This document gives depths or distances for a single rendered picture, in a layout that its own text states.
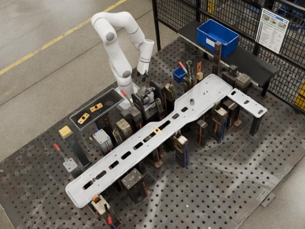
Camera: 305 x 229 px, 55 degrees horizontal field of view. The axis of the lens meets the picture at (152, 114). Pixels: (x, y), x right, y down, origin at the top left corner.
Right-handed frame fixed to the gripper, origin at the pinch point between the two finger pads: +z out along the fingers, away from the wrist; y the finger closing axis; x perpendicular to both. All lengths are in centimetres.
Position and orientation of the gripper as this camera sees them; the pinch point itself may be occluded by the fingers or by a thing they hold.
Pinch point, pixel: (140, 77)
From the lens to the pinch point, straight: 239.3
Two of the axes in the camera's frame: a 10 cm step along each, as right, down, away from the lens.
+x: 8.6, -1.0, 5.0
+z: -2.1, 8.2, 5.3
